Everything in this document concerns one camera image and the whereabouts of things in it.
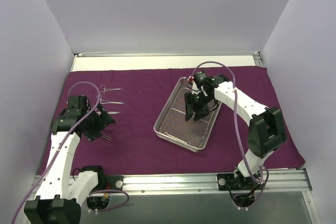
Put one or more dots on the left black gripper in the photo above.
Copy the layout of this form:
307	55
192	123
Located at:
100	123

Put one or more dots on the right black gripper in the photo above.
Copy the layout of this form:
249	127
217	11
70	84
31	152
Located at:
196	99

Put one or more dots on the silver surgical forceps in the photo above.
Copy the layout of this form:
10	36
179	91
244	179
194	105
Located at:
105	89
103	101

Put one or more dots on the metal mesh instrument tray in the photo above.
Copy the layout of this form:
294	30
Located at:
171	124

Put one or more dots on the purple cloth wrap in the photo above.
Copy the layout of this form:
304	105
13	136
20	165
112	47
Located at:
135	148

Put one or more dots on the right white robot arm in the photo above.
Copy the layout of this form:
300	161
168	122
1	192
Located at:
266	127

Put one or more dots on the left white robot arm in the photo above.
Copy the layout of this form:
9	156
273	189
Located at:
56	201

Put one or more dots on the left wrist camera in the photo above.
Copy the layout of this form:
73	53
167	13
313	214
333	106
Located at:
76	103

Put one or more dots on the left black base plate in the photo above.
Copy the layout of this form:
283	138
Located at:
114	182

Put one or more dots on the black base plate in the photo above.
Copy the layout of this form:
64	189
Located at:
232	181
114	182

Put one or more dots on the aluminium right side rail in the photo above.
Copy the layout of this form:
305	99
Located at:
257	59

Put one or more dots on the aluminium rail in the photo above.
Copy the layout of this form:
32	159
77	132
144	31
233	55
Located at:
280	181
257	59

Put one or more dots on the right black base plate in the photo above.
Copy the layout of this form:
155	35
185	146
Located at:
232	181

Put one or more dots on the aluminium front rail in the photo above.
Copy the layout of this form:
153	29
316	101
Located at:
280	181

